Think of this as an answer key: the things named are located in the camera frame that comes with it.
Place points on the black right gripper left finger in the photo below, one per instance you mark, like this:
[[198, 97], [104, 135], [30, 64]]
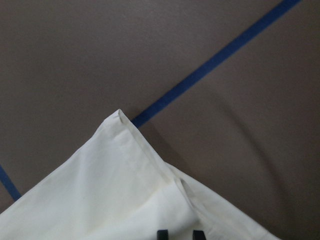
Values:
[[162, 233]]

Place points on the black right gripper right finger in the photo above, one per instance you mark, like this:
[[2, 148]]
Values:
[[198, 232]]

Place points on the cream long-sleeve cat shirt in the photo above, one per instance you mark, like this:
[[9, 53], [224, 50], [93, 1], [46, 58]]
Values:
[[117, 187]]

